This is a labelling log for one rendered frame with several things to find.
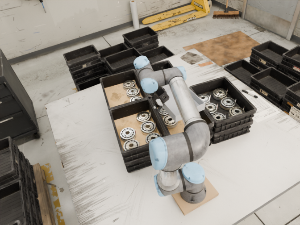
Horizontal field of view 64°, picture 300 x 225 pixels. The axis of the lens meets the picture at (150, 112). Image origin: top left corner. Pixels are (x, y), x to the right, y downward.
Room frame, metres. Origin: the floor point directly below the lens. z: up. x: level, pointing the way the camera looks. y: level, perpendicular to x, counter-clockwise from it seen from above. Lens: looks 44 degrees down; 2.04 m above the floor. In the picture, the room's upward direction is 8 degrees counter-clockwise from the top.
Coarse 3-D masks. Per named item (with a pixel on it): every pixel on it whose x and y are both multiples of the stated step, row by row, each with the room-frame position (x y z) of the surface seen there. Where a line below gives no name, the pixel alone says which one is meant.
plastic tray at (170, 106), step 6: (168, 84) 1.20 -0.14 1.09; (168, 90) 1.20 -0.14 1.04; (192, 96) 1.10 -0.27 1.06; (168, 102) 1.08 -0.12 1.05; (174, 102) 1.08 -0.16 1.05; (198, 102) 1.04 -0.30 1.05; (168, 108) 0.99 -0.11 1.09; (174, 108) 1.02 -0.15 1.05; (198, 108) 0.97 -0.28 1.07; (174, 114) 0.93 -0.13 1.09; (174, 120) 0.93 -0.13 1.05
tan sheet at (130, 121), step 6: (120, 120) 1.20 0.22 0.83; (126, 120) 1.19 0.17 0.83; (132, 120) 1.19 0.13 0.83; (120, 126) 1.14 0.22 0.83; (126, 126) 1.13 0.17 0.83; (132, 126) 1.13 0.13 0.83; (138, 126) 1.12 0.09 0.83; (120, 132) 1.09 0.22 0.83; (138, 132) 1.07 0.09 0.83; (156, 132) 1.04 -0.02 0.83; (120, 138) 1.03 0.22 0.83; (138, 138) 1.01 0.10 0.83; (144, 138) 1.00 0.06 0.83; (144, 144) 0.96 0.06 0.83
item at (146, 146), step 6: (138, 102) 1.25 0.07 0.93; (150, 102) 1.24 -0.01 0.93; (114, 108) 1.22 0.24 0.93; (156, 114) 1.11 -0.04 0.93; (114, 126) 1.05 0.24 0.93; (162, 126) 1.00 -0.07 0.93; (120, 144) 0.91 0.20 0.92; (126, 150) 0.85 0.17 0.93; (132, 150) 0.85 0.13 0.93; (138, 150) 0.85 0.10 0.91
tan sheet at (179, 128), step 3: (180, 120) 1.12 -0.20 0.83; (180, 123) 1.09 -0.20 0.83; (177, 126) 1.07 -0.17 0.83; (180, 126) 1.07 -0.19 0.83; (183, 126) 1.06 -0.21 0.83; (168, 129) 1.05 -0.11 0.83; (171, 129) 1.05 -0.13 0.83; (174, 129) 1.05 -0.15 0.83; (177, 129) 1.04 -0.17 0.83; (180, 129) 1.04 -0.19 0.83; (171, 132) 1.03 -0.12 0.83; (174, 132) 1.02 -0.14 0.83; (177, 132) 1.02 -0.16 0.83; (180, 132) 1.02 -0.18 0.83
